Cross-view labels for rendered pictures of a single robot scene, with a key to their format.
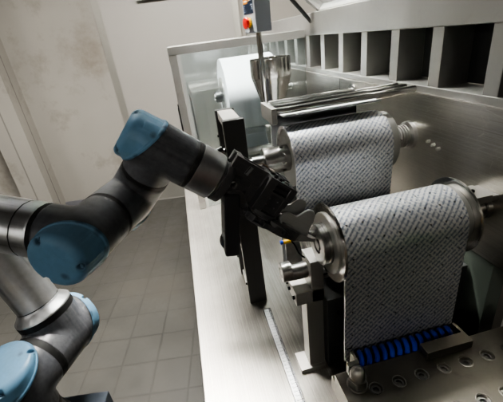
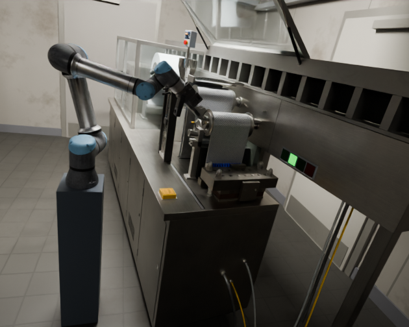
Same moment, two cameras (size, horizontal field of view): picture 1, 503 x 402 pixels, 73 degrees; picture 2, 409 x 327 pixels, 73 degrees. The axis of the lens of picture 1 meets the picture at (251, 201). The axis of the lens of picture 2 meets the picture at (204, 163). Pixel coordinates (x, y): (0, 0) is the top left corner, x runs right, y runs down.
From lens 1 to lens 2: 95 cm
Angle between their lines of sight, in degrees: 17
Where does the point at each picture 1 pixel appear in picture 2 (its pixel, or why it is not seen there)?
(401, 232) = (230, 121)
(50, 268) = (142, 93)
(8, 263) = (88, 104)
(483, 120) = (260, 96)
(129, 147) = (161, 69)
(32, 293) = (92, 119)
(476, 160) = (256, 109)
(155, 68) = (93, 45)
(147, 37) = (93, 23)
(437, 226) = (241, 122)
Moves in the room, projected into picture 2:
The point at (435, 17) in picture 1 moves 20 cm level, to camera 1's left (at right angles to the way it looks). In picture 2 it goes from (252, 61) to (222, 56)
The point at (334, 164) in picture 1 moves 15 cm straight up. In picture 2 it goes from (211, 102) to (216, 77)
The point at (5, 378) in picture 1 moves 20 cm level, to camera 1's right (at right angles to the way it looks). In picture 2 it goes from (87, 141) to (131, 145)
